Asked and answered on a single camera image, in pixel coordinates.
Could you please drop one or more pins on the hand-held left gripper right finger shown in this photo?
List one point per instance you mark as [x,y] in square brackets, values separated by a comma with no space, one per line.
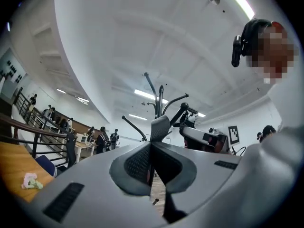
[209,170]

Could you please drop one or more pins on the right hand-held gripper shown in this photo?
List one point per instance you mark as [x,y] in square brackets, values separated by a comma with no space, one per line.
[221,140]

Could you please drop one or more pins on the black coat rack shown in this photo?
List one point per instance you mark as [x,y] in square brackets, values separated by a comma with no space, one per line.
[159,98]

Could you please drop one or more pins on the blue chair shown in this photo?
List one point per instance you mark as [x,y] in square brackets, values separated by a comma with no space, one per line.
[46,164]

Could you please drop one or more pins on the white table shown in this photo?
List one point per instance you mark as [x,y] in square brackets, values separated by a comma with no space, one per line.
[84,147]

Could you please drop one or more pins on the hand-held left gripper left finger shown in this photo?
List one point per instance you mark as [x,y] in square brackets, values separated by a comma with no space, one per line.
[90,198]

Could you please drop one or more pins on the black head-mounted camera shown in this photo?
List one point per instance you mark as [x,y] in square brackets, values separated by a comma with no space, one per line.
[237,51]

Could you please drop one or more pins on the wooden table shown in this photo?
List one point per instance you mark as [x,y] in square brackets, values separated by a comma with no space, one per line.
[16,165]

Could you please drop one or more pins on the wall panel with black items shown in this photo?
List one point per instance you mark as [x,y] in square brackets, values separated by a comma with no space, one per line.
[10,68]

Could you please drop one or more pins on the person's head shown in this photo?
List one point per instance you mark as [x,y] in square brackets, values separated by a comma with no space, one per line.
[275,53]

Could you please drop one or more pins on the long ceiling light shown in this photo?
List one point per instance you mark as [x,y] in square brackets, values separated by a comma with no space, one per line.
[61,91]
[201,114]
[148,95]
[137,117]
[83,100]
[238,0]

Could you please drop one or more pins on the black metal railing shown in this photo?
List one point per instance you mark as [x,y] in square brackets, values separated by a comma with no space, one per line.
[35,136]

